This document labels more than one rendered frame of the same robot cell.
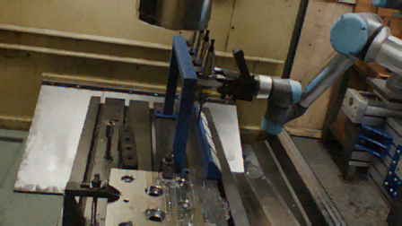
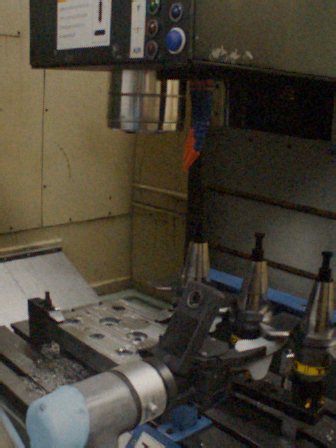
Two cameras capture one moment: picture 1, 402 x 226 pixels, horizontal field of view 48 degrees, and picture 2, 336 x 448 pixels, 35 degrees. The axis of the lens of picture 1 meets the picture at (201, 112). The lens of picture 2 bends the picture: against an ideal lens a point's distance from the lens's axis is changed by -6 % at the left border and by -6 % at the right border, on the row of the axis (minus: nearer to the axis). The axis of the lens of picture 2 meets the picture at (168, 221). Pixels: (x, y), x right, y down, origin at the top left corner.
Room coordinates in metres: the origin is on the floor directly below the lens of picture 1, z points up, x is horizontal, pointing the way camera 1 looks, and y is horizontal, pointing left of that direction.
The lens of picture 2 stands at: (1.94, -0.46, 1.51)
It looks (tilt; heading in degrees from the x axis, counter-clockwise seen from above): 13 degrees down; 147
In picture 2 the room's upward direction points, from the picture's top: 3 degrees clockwise
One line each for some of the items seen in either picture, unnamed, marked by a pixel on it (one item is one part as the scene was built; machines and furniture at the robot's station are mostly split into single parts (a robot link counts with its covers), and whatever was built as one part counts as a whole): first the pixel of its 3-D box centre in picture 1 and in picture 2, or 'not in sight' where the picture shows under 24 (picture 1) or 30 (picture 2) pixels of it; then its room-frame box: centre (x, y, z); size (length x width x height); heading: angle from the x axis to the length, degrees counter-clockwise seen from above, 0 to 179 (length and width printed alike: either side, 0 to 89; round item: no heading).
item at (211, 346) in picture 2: (237, 85); (184, 375); (1.43, -0.10, 1.16); 0.12 x 0.08 x 0.09; 101
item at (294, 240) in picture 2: not in sight; (268, 229); (0.88, 0.53, 1.16); 0.48 x 0.05 x 0.51; 11
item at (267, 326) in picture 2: not in sight; (282, 325); (1.46, 0.03, 1.21); 0.07 x 0.05 x 0.01; 101
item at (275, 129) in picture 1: (276, 115); not in sight; (1.47, -0.26, 1.06); 0.11 x 0.08 x 0.11; 145
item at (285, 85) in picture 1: (283, 91); (83, 418); (1.46, -0.26, 1.16); 0.11 x 0.08 x 0.09; 101
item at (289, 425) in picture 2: (126, 152); (259, 399); (1.26, 0.21, 0.93); 0.26 x 0.05 x 0.06; 16
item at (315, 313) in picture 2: (200, 41); (320, 304); (1.51, 0.04, 1.26); 0.04 x 0.04 x 0.07
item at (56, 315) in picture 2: not in sight; (46, 319); (0.79, -0.06, 0.97); 0.13 x 0.03 x 0.15; 11
